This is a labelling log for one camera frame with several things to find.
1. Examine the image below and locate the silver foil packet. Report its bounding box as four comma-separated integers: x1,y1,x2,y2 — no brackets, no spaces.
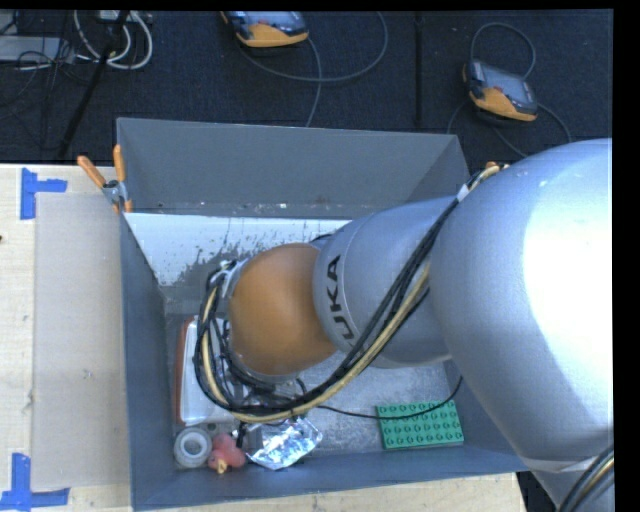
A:
244,416,324,472

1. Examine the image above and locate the white and orange box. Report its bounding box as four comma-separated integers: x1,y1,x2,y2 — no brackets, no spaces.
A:
172,315,242,427

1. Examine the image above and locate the red toy duck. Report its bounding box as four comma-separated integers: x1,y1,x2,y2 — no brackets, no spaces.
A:
206,432,248,476

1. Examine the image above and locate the green studded flat block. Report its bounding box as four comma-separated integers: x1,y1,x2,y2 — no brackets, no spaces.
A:
375,399,466,451

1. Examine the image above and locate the pale flat board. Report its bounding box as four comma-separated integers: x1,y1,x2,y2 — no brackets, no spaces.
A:
29,191,133,494

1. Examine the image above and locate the grey metal bin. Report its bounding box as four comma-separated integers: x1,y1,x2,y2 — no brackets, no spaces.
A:
115,117,532,512

